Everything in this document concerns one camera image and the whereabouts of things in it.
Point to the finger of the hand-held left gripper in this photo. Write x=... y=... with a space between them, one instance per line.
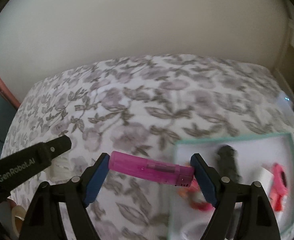
x=59 y=146

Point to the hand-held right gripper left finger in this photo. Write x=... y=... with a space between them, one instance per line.
x=96 y=177

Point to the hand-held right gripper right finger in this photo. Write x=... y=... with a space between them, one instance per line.
x=204 y=180

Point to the pink brown toy dog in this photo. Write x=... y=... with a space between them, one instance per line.
x=197 y=201

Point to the white smartwatch with black screen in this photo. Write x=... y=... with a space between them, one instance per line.
x=61 y=170

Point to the black toy car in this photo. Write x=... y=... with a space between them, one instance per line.
x=227 y=160

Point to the purple translucent lighter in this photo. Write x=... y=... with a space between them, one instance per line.
x=142 y=167

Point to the teal shallow cardboard box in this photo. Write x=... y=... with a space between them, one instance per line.
x=252 y=150

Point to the white charger block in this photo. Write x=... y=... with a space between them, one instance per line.
x=266 y=180

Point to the pink watch band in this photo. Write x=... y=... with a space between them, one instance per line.
x=278 y=180

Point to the beige tape roll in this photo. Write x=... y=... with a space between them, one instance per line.
x=18 y=213

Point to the pink board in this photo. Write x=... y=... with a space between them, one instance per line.
x=6 y=91

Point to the grey floral blanket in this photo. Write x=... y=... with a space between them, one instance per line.
x=136 y=92

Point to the white power strip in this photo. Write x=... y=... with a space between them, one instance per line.
x=286 y=105

